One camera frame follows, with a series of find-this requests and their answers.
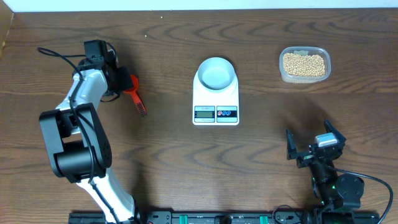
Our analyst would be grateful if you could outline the soybeans in container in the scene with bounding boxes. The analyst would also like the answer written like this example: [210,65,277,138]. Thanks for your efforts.
[282,53,326,77]

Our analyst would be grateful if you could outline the red plastic measuring scoop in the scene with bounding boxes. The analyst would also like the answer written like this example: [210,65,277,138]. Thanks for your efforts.
[124,75,147,116]

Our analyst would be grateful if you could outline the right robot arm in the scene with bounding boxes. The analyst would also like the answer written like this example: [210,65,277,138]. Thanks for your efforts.
[286,120,364,223]

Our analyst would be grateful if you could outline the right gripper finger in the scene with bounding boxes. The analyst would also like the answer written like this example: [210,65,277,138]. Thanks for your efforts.
[323,119,346,144]
[285,129,297,160]

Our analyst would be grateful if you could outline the cardboard panel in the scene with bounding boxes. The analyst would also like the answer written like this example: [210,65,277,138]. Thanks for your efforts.
[0,0,14,55]

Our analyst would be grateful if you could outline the grey round bowl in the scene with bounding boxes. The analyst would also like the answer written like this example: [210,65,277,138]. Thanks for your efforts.
[197,57,236,91]

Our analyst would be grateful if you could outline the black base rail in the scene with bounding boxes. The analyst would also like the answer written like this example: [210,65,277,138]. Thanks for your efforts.
[68,210,381,224]

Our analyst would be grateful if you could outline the white digital kitchen scale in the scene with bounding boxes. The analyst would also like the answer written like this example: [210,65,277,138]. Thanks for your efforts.
[192,73,240,126]

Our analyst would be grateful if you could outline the clear plastic container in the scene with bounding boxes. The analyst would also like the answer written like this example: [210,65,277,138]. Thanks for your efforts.
[279,46,331,84]

